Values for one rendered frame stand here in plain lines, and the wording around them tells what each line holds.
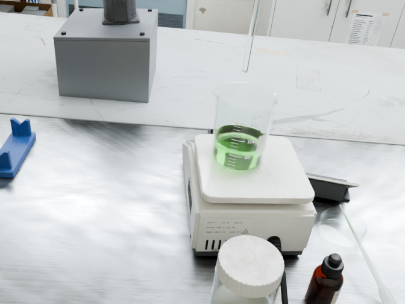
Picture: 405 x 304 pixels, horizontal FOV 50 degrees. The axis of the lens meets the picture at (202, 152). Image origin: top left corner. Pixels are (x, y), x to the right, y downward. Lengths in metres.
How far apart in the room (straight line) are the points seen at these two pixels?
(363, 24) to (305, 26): 0.37
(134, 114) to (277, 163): 0.32
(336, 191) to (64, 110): 0.45
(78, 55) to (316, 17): 2.35
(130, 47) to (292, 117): 0.30
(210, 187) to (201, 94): 0.39
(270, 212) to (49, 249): 0.24
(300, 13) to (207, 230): 2.56
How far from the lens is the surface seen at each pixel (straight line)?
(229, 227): 0.47
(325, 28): 3.02
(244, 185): 0.46
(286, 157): 0.52
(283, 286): 0.46
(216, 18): 3.50
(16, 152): 0.65
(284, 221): 0.48
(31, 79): 0.87
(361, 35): 3.10
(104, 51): 0.75
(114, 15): 0.79
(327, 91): 0.92
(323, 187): 0.60
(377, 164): 0.73
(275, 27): 2.95
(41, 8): 2.98
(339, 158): 0.71
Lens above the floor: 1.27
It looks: 34 degrees down
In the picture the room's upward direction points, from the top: 6 degrees clockwise
